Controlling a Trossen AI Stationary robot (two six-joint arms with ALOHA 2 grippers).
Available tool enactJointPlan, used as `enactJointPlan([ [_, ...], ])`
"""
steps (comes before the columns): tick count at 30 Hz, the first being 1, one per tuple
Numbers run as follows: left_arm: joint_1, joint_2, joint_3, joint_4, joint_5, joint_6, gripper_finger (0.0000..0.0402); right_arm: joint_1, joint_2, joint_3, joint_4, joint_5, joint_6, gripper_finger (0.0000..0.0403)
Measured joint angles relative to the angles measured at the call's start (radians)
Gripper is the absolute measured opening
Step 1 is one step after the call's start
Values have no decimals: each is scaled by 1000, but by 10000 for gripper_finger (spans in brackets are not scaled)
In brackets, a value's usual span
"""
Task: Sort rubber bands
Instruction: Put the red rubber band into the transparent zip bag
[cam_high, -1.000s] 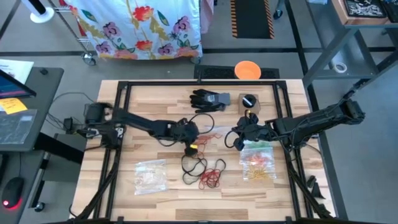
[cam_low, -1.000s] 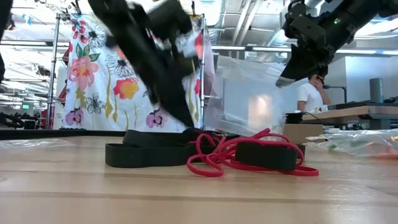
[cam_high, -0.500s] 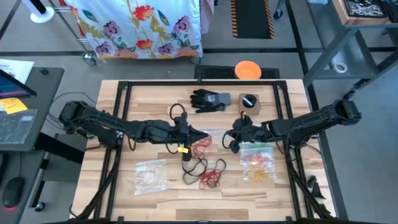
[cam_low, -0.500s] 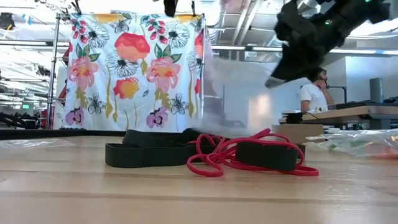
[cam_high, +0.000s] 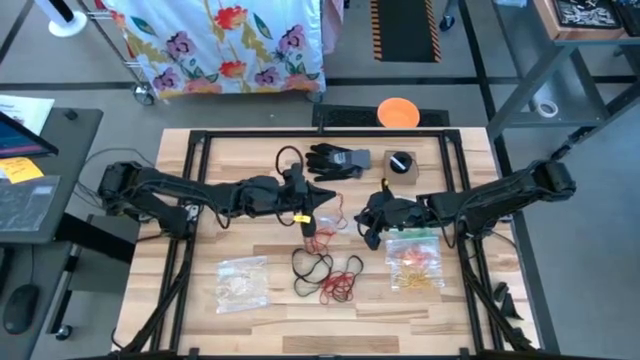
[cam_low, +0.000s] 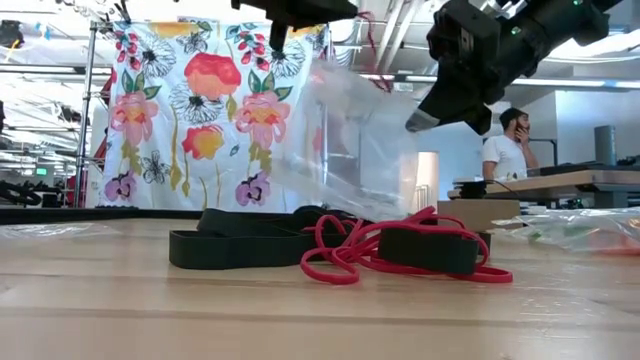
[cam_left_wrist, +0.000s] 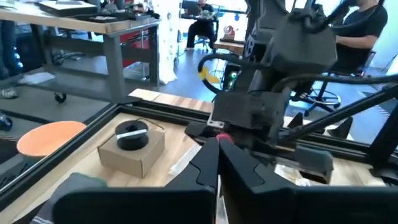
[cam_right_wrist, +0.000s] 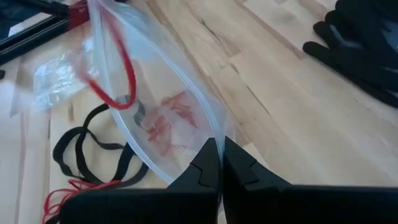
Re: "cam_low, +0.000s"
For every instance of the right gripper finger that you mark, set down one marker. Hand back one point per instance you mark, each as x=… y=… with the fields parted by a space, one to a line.
x=481 y=121
x=445 y=107

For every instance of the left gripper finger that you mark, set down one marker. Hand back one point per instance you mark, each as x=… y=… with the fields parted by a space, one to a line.
x=278 y=36

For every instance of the clear plastic zip bag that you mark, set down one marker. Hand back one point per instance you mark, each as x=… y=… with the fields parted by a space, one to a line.
x=615 y=225
x=550 y=235
x=350 y=150

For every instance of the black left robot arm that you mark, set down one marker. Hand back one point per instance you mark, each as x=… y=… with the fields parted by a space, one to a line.
x=1 y=117

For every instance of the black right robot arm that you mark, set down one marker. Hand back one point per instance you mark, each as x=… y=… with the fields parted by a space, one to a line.
x=560 y=25

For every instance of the wide black rubber band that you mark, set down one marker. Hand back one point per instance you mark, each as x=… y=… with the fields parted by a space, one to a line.
x=430 y=252
x=225 y=252

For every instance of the person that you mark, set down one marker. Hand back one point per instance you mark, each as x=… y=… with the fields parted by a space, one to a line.
x=505 y=155

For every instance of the white door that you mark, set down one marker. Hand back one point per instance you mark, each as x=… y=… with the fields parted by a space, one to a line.
x=430 y=175

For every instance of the ceiling light strip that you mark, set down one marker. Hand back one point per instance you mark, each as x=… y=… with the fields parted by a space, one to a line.
x=555 y=81

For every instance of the small cardboard box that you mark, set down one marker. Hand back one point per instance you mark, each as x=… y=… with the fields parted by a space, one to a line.
x=480 y=215

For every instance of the wood-topped grey workbench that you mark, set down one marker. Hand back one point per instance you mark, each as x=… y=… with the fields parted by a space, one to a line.
x=575 y=180

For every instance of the floral print cloth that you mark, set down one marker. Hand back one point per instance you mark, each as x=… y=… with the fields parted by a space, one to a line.
x=200 y=125

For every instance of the grey cabinet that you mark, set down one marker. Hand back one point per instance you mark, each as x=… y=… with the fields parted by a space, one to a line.
x=605 y=144

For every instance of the black hanging box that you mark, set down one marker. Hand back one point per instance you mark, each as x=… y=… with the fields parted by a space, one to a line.
x=10 y=32

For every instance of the green exit sign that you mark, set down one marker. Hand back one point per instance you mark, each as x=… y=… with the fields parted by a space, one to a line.
x=41 y=170

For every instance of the pile of clear plastic bags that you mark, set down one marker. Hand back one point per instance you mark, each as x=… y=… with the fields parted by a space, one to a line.
x=50 y=230

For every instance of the silver ventilation duct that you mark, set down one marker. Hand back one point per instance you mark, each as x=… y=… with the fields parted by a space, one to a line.
x=590 y=50

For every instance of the black aluminium table frame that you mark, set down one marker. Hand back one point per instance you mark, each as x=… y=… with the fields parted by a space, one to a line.
x=75 y=214

